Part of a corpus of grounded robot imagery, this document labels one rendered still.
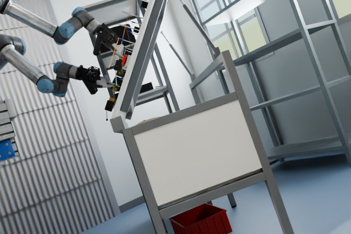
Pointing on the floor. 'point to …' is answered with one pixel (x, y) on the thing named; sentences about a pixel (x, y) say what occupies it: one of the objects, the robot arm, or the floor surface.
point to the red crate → (201, 221)
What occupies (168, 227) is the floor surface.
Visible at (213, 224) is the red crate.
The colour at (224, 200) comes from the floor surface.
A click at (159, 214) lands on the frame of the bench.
